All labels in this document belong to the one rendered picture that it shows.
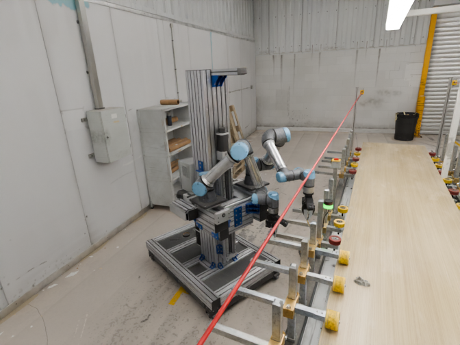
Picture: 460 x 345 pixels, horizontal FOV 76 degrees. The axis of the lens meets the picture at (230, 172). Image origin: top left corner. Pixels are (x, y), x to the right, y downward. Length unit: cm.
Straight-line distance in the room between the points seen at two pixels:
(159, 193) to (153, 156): 59
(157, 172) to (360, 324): 354
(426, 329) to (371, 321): 22
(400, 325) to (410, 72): 880
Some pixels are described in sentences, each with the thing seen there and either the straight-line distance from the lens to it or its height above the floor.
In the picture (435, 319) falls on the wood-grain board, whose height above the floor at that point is 90.
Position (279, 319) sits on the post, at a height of 109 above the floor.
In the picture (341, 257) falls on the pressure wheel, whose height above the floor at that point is 96.
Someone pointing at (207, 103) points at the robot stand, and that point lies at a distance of 238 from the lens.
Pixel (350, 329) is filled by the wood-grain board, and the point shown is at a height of 90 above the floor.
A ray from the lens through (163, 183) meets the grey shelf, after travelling 451.
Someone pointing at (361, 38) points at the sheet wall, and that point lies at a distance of 990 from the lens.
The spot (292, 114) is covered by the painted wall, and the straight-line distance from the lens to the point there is 1006.
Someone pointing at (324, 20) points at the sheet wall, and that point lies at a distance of 994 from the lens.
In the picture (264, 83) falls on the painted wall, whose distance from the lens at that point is 1014.
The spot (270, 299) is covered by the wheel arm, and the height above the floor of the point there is 96.
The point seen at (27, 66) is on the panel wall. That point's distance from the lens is 339.
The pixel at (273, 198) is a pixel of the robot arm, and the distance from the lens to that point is 209.
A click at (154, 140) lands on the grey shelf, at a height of 111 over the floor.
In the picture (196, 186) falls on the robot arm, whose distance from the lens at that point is 214.
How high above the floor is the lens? 202
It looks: 19 degrees down
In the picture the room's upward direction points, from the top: 3 degrees counter-clockwise
